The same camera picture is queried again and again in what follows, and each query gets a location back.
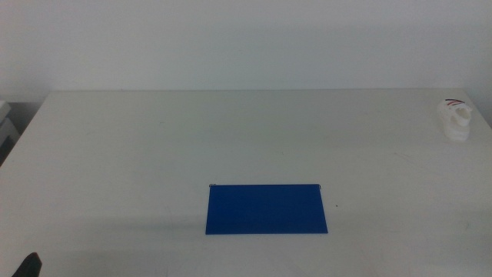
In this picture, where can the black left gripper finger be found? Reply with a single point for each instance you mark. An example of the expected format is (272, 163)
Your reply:
(30, 267)

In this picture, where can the blue rectangular mat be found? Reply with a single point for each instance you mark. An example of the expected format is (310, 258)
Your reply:
(265, 209)

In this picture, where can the white shelf unit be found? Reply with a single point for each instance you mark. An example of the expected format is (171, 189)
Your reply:
(5, 125)

